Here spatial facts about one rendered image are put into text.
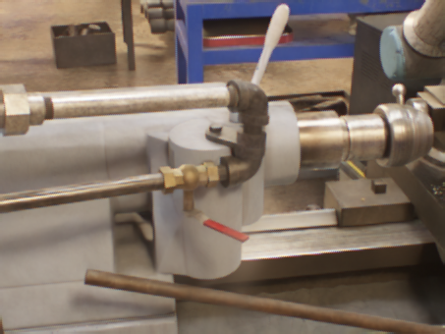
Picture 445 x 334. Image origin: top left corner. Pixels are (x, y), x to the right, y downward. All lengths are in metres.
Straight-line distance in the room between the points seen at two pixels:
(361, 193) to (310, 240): 0.14
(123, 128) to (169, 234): 0.14
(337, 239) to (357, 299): 0.12
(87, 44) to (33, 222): 3.82
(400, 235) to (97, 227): 0.59
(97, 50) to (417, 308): 3.67
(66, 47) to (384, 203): 3.59
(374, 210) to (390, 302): 0.16
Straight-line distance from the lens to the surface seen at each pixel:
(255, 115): 0.72
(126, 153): 0.81
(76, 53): 4.63
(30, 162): 0.82
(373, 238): 1.20
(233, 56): 2.71
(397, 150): 0.93
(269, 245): 1.16
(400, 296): 1.26
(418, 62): 1.89
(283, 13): 0.83
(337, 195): 1.24
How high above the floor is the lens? 1.48
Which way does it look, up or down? 27 degrees down
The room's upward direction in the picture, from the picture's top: straight up
